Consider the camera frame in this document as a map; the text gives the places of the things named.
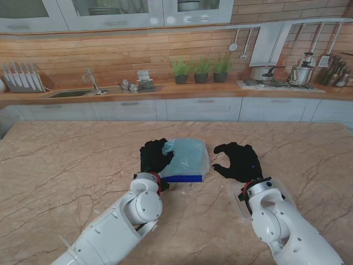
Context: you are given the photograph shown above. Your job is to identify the clear plastic bag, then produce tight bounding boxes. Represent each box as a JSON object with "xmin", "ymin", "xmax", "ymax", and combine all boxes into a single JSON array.
[{"xmin": 161, "ymin": 137, "xmax": 208, "ymax": 177}]

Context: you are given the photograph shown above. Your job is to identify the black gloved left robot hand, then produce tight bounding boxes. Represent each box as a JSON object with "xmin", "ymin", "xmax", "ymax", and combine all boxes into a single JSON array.
[{"xmin": 140, "ymin": 139, "xmax": 175, "ymax": 175}]

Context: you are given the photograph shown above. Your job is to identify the clear plastic crate lid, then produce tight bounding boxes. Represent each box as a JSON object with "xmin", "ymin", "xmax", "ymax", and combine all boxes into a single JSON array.
[{"xmin": 229, "ymin": 176, "xmax": 293, "ymax": 222}]

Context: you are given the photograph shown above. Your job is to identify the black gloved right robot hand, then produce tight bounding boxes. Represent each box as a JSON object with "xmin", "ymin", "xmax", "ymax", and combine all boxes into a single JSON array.
[{"xmin": 211, "ymin": 141, "xmax": 265, "ymax": 184}]

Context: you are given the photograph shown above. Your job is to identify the red black arm cable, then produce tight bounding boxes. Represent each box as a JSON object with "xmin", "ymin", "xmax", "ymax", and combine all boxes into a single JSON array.
[
  {"xmin": 150, "ymin": 172, "xmax": 164, "ymax": 197},
  {"xmin": 238, "ymin": 183, "xmax": 252, "ymax": 215}
]

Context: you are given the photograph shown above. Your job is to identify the red black right arm cable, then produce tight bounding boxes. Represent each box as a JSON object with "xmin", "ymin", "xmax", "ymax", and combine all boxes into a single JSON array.
[{"xmin": 238, "ymin": 183, "xmax": 252, "ymax": 215}]

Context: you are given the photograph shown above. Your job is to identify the red black left arm cable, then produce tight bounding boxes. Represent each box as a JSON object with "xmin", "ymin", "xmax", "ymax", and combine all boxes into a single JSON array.
[{"xmin": 150, "ymin": 172, "xmax": 164, "ymax": 197}]

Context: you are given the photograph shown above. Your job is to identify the clear plastic crate blue clips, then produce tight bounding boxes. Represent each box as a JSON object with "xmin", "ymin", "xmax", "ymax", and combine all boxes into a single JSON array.
[{"xmin": 159, "ymin": 137, "xmax": 211, "ymax": 184}]

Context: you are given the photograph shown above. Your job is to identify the printed kitchen backdrop banner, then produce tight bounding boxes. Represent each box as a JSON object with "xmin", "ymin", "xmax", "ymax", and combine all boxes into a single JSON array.
[{"xmin": 0, "ymin": 0, "xmax": 353, "ymax": 140}]

